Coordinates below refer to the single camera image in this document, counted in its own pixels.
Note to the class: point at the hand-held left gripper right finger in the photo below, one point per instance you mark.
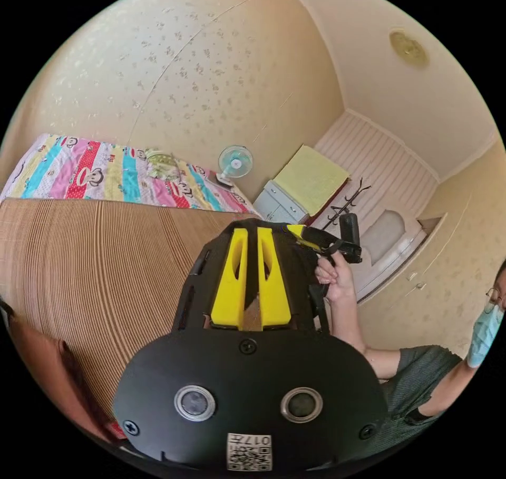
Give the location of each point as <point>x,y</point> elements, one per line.
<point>273,285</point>

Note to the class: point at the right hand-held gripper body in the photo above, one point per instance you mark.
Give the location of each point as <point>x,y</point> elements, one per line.
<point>350,253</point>

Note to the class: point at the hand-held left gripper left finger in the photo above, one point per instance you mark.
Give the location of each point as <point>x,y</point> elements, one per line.
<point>231,281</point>

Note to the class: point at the person's left forearm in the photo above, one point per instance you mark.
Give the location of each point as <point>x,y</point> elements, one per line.
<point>446,388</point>

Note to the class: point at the person's right forearm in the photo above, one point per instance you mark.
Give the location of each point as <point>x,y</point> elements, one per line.
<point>350,324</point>

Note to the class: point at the person's right hand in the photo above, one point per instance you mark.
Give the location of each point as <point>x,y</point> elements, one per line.
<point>340,281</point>

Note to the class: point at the white cupboard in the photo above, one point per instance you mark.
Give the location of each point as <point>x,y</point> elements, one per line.
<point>278,204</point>

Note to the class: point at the dark coat rack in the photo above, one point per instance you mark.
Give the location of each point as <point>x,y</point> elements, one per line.
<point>348,200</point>

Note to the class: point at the yellow cloth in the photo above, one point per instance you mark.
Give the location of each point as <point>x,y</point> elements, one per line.
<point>312,178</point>

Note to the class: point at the small light blue fan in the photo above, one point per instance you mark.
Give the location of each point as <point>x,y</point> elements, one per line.
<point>236,161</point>

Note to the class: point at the white pleated curtain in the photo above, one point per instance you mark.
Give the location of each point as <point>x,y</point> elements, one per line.
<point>379,162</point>

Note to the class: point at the person's body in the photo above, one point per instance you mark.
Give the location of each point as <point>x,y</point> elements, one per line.
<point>415,368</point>

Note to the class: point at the bed with woven mat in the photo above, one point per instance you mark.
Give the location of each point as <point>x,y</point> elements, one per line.
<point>99,257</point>

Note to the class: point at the green printed pillow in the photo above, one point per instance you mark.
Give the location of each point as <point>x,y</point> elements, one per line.
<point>161,164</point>

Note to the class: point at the round ceiling lamp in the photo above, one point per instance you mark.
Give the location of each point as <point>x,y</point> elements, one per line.
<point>409,48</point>

